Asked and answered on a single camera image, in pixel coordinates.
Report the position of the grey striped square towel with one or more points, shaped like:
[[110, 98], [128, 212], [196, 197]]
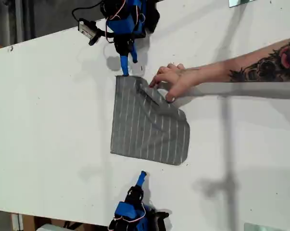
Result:
[[135, 134]]

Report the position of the person's hand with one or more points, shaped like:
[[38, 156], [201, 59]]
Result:
[[180, 79]]

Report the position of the brown cardboard box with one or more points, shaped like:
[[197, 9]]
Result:
[[51, 221]]

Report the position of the white box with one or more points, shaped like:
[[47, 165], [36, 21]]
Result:
[[48, 228]]

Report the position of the shiny steel plate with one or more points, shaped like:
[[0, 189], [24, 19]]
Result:
[[233, 2]]

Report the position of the white table leg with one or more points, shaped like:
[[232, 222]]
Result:
[[16, 222]]

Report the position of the camera black stalk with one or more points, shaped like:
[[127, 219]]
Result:
[[97, 36]]

